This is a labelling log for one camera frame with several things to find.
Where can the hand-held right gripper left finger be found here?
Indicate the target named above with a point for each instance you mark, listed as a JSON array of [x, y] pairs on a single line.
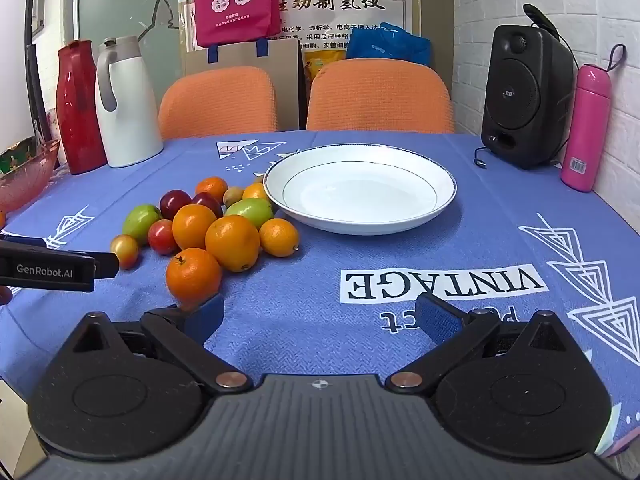
[[200, 314]]

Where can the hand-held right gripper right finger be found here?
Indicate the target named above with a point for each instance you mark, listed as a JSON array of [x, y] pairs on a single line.
[[436, 315]]

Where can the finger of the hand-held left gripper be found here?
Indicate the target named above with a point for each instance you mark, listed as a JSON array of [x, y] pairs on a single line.
[[22, 240], [106, 265]]

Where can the red yellow plum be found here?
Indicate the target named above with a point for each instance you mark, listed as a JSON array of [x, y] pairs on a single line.
[[125, 251]]

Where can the green jujube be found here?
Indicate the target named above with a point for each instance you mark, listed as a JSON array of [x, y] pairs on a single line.
[[250, 211], [141, 222]]

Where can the small red plum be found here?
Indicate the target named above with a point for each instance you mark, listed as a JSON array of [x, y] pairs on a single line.
[[161, 236]]

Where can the dark red plum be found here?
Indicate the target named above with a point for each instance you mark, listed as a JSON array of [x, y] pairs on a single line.
[[207, 202], [175, 202]]

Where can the small orange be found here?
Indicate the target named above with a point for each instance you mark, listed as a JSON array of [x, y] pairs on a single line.
[[255, 191], [278, 236]]

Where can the brown longan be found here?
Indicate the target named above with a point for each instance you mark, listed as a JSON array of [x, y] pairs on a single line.
[[233, 195]]

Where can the tangerine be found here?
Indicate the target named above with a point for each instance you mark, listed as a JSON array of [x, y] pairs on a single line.
[[212, 187]]

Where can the white plate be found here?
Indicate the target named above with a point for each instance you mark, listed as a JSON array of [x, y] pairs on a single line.
[[360, 195]]

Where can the person's left hand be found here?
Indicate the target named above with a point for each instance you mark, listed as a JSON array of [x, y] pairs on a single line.
[[4, 295]]

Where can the red plastic bowl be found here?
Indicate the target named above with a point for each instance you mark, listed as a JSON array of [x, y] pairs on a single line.
[[30, 180]]

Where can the blue printed tablecloth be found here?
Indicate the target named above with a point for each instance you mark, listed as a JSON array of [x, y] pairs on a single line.
[[325, 250]]

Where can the red thermos jug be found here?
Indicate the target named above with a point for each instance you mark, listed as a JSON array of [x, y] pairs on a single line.
[[75, 110]]

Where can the white thermos jug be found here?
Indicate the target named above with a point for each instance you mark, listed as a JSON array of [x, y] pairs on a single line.
[[132, 120]]

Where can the black pole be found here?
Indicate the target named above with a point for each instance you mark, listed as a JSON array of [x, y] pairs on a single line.
[[34, 80]]

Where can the orange chair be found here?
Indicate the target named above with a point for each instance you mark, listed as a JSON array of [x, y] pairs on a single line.
[[380, 100], [215, 105]]

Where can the black speaker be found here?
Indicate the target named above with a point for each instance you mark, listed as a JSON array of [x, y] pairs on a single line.
[[525, 95]]

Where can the pink bottle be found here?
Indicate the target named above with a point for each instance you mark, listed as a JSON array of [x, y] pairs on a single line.
[[585, 130]]

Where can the yellow food packet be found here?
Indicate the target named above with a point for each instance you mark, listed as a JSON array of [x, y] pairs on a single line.
[[320, 67]]

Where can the blue plastic bag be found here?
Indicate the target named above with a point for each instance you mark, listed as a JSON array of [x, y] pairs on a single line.
[[385, 45]]

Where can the magenta fabric bag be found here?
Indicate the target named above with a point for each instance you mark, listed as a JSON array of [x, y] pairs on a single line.
[[235, 10]]

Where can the black clip device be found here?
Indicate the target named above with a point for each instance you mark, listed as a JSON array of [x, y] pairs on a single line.
[[537, 15]]

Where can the wall poster with calligraphy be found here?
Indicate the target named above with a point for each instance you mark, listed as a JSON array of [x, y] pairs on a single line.
[[350, 10]]

